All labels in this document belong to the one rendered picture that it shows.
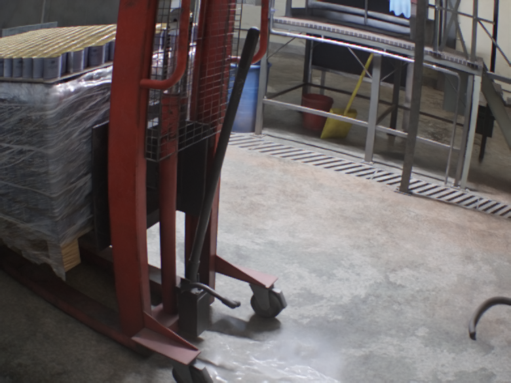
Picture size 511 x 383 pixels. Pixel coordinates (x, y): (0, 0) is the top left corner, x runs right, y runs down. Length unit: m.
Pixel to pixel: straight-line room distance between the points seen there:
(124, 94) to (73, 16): 3.83
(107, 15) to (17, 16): 1.66
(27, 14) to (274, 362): 4.94
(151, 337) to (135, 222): 0.46
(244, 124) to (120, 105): 3.26
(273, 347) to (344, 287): 0.65
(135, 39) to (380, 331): 1.67
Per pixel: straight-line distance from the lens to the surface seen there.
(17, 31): 3.91
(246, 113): 4.89
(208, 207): 1.97
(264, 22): 2.03
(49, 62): 1.71
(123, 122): 1.73
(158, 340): 2.00
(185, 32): 1.56
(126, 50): 1.69
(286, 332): 2.42
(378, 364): 2.29
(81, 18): 5.38
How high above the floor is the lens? 1.47
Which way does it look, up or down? 22 degrees down
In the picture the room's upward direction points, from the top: 5 degrees clockwise
